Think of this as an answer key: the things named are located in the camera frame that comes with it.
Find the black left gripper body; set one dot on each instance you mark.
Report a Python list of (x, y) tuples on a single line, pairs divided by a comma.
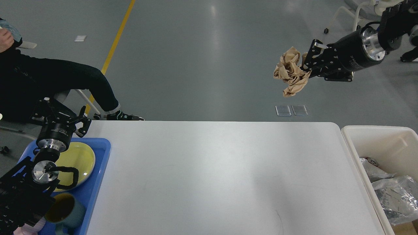
[(54, 135)]

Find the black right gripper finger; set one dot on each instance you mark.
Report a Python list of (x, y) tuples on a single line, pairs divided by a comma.
[(320, 57), (335, 75)]

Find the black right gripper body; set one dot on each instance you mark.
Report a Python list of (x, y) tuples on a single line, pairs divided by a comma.
[(356, 51)]

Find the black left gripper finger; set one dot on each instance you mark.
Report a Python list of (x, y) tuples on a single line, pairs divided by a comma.
[(45, 110), (84, 120)]

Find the brown paper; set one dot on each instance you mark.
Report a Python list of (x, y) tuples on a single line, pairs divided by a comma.
[(289, 71)]

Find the yellow plastic plate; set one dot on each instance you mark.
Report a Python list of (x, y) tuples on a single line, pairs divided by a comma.
[(80, 156)]

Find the pink mug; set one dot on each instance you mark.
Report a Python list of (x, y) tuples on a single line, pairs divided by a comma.
[(30, 230)]

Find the foil sheet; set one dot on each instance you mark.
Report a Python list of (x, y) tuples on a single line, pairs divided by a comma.
[(374, 173)]

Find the foil tray front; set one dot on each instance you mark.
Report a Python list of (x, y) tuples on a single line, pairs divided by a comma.
[(398, 199)]

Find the crushed red can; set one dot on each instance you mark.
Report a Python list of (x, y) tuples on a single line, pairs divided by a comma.
[(372, 161)]

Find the brown paper bag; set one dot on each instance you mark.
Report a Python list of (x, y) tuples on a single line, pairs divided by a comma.
[(406, 228)]

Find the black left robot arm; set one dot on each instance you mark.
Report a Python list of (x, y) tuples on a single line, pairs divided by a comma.
[(26, 189)]

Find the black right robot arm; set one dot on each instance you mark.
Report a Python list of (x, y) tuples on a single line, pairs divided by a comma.
[(395, 22)]

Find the person's left hand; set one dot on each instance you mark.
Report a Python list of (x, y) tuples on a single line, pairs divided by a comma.
[(6, 40)]

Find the blue plastic tray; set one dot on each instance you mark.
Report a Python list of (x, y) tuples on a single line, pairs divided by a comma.
[(87, 192)]

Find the person in black clothes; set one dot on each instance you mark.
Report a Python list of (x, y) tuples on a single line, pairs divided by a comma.
[(25, 80)]

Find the white office chair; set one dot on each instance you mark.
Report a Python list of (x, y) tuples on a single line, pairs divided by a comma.
[(362, 12)]

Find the floor socket plate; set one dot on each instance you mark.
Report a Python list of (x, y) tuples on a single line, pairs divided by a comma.
[(283, 110), (300, 110)]

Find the yellow floor tape line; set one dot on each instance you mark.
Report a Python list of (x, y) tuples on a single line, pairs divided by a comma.
[(112, 49)]

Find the teal mug yellow inside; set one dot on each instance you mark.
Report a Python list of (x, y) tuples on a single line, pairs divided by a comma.
[(66, 213)]

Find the beige plastic bin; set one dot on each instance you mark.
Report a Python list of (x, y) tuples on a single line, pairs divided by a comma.
[(394, 148)]

